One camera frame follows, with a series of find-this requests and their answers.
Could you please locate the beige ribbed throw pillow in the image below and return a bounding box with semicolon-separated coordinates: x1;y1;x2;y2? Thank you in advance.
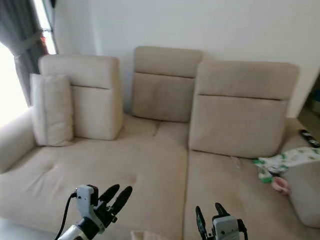
30;73;75;147

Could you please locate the small pink object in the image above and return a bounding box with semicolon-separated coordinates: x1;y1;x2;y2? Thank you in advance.
271;176;291;196

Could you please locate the white green patterned cloth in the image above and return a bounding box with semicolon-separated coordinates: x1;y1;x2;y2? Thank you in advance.
252;146;320;184

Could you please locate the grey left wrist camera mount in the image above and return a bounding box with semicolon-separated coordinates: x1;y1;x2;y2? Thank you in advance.
74;184;100;223

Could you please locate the bright window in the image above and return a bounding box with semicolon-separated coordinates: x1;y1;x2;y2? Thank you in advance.
0;0;57;127

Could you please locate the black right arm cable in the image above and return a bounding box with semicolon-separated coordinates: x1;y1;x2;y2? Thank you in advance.
237;218;250;240

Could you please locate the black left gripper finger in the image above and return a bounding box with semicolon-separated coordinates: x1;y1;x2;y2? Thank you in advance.
110;185;134;217
98;183;121;204

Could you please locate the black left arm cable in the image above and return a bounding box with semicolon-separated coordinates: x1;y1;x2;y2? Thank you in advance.
58;191;79;240

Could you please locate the beige fabric sofa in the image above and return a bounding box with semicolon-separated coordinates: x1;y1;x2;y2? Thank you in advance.
0;45;320;240

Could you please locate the black remote control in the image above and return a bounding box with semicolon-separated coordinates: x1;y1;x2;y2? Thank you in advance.
298;129;320;149

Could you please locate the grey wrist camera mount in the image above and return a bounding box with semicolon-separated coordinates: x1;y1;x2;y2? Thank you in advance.
212;213;244;240
74;184;100;223

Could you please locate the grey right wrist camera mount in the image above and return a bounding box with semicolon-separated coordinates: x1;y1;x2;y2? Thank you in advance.
212;213;244;240

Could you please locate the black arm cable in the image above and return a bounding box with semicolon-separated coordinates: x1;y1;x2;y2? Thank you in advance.
58;191;79;240
237;218;250;240

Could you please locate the beige sofa backrest cushion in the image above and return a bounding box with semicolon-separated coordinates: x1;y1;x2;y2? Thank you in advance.
131;46;204;124
38;54;124;141
188;61;301;159

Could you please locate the dark grey curtain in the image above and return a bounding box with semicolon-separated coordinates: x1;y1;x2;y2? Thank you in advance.
0;0;50;107

